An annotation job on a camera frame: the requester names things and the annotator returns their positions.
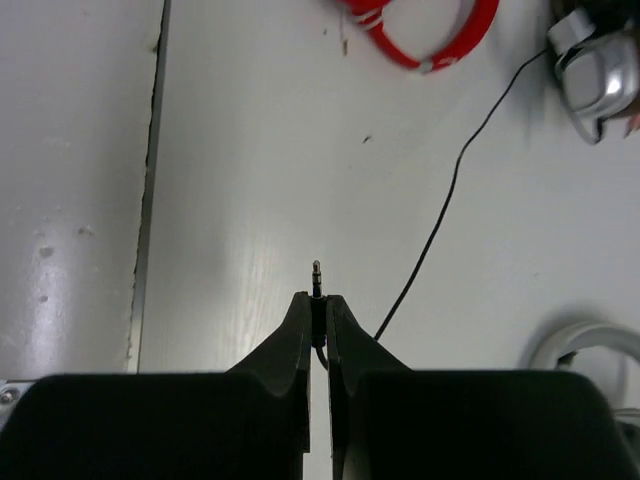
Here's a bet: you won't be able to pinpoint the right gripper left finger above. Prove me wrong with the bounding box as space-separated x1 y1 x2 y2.
1 292 312 479

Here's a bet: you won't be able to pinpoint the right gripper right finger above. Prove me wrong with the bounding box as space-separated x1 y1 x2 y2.
326 296 639 479

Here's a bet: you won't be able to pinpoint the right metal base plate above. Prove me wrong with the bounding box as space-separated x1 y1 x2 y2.
0 379 34 430

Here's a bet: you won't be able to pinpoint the thin black headphone cable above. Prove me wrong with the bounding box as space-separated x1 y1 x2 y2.
310 47 551 371

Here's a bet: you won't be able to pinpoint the brown silver headphones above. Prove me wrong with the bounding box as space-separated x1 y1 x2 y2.
546 1 639 145

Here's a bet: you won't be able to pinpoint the red headphones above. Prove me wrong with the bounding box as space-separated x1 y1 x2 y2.
336 0 500 75

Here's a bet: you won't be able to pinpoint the white grey headphones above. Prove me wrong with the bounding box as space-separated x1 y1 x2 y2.
519 309 640 441

